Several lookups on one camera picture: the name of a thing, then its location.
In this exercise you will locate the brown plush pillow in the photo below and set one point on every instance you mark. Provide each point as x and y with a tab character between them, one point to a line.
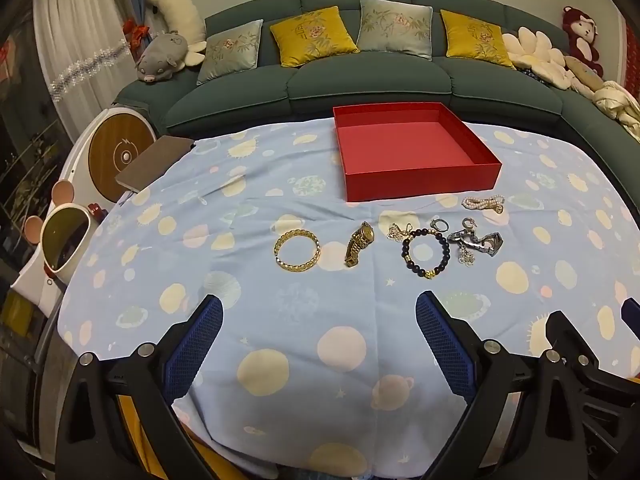
585	72

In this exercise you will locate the cream bundled blanket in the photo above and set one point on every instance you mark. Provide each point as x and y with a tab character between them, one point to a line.
620	105

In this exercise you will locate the grey pig plush toy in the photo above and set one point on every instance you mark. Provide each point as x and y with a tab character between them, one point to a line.
160	57

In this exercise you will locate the grey-green embroidered cushion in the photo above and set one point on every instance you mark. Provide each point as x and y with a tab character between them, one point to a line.
395	27
230	52

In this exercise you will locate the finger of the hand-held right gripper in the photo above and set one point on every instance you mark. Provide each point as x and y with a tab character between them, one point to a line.
631	312
567	332

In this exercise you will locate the red cardboard box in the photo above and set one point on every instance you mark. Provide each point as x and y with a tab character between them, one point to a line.
400	145

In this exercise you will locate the brown notebook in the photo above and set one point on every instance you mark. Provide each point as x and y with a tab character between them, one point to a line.
150	162

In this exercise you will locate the dark glass cabinet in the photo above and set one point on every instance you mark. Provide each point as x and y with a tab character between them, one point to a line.
25	160

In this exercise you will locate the white sheer curtain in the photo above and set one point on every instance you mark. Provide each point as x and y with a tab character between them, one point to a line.
80	35

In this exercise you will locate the red monkey plush toy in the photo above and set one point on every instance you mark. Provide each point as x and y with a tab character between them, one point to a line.
582	35

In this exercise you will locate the dark green sofa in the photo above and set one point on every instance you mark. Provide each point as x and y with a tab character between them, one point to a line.
350	85

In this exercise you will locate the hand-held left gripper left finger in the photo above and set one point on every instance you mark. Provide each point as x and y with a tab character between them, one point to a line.
196	340

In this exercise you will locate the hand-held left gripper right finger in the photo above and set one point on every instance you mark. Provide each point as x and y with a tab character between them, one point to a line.
445	345

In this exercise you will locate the yellow embroidered cushion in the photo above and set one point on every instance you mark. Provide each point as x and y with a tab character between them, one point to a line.
312	37
475	40

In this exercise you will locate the dark patterned cloth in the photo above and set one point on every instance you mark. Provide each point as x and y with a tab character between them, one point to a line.
534	75

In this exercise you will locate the silver wristwatch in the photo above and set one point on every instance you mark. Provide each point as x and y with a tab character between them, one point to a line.
487	245

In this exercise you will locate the red bow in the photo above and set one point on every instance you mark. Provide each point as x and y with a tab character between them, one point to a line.
136	32

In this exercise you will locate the blue planet-print tablecloth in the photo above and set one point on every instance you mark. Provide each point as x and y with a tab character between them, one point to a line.
300	310

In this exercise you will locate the hoop earring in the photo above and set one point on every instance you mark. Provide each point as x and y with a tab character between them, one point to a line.
470	220

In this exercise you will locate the cream flower-shaped cushion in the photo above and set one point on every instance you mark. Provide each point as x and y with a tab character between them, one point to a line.
537	52

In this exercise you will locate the white cow plush toy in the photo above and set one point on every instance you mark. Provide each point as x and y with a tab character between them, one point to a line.
180	10

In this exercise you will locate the white round wooden-disc appliance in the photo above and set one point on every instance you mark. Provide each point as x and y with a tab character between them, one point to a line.
115	152

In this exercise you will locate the gold wristwatch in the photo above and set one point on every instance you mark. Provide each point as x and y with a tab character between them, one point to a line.
361	237

